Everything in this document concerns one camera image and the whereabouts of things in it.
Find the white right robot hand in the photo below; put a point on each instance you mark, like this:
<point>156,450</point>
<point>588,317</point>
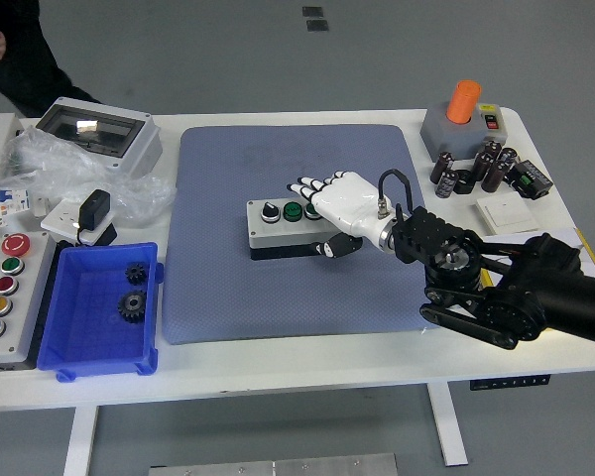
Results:
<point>349,201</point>

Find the grey four-button control box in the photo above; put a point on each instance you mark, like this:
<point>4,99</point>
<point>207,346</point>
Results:
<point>277,233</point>

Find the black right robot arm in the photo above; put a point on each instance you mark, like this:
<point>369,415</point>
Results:
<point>565,292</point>

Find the grey five-button control station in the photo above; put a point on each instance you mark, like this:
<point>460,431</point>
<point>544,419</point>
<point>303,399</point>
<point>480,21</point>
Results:
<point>25,307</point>

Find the person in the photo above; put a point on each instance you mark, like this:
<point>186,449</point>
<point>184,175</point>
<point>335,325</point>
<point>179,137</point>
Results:
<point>25,59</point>

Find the white rectangular box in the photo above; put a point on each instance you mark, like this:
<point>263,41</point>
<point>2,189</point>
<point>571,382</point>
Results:
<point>0,136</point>

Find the dark brown cylindrical capacitor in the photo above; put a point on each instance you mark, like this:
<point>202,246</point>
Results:
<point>441,168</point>
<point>481,168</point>
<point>493,149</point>
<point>493,177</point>
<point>507,158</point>

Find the black capacitor with grey print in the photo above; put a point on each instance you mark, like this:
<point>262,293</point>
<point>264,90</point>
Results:
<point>446,184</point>

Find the clear plastic bag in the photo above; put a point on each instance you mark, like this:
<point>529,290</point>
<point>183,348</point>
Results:
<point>54,163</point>

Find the orange cylinder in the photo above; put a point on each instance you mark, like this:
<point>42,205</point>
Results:
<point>463,101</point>

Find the grey-blue textured mat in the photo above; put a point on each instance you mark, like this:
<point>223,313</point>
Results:
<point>228,297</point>

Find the white circuit breaker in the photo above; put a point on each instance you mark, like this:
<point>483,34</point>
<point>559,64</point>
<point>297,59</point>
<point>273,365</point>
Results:
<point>7,205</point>

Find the dark floor plate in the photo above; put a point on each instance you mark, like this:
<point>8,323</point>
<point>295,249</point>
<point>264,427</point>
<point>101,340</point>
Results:
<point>313,12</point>
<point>317,26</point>

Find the black module with green terminal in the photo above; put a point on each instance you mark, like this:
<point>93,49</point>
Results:
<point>530,181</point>

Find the black power adapter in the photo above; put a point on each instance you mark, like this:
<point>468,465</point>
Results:
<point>94,208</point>

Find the small black bevel gear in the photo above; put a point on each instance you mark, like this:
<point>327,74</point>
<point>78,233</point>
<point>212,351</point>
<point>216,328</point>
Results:
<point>136,273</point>

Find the black table control panel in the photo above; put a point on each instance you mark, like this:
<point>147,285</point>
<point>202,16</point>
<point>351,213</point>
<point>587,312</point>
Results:
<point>506,383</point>

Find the large black bevel gear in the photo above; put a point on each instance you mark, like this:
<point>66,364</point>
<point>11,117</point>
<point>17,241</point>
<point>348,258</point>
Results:
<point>132,306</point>

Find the white table leg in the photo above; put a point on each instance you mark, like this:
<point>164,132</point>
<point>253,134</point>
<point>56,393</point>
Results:
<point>448,426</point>
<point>81,441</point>

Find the white and yellow cardboard box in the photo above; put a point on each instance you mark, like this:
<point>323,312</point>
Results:
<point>590,260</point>

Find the grey metal plate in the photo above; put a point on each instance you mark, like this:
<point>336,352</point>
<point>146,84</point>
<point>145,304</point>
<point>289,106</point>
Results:
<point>277,468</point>

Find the blue plastic bin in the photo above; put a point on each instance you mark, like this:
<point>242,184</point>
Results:
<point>96,342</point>

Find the grey switch box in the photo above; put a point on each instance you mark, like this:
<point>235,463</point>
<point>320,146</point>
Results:
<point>441,136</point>

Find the white wall switch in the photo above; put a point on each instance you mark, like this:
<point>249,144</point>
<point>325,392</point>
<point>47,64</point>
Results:
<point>506,213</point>

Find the grey enclosure with clear lid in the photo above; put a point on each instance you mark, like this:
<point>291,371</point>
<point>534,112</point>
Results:
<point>139,149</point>

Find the white wall socket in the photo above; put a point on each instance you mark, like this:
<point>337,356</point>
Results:
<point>59,218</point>

